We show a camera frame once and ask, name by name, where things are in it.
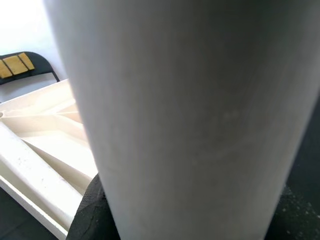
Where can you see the black folding chair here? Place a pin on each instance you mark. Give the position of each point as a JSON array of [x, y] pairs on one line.
[[42, 65]]

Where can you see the white plastic table top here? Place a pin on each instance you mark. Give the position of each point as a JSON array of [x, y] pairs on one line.
[[50, 105]]

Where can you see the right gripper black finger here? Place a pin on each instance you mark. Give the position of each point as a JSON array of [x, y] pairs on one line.
[[92, 220]]

